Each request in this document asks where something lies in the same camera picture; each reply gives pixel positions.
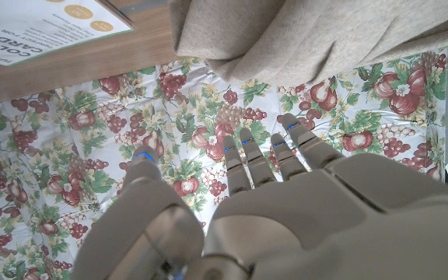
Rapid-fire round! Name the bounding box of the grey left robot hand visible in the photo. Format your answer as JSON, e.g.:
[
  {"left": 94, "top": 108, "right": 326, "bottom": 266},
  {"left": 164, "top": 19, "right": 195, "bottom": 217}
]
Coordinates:
[{"left": 70, "top": 112, "right": 448, "bottom": 280}]

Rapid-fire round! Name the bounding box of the beige cloth towel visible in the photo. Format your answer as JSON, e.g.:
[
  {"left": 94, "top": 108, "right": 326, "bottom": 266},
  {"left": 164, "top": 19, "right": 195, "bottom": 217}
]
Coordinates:
[{"left": 168, "top": 0, "right": 448, "bottom": 89}]

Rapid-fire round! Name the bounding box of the colour cardstock book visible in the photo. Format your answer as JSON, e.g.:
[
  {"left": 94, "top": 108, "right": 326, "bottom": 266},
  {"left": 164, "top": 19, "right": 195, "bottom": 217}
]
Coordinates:
[{"left": 0, "top": 0, "right": 134, "bottom": 67}]

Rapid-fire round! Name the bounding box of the floral fruit print backdrop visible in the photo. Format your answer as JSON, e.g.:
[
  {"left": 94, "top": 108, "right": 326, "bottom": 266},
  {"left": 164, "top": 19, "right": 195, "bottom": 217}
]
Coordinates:
[{"left": 0, "top": 48, "right": 448, "bottom": 280}]

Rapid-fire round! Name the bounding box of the grey tape strip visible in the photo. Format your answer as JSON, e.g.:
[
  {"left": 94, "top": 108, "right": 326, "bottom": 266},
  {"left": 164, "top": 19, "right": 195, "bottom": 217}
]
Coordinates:
[{"left": 121, "top": 0, "right": 170, "bottom": 16}]

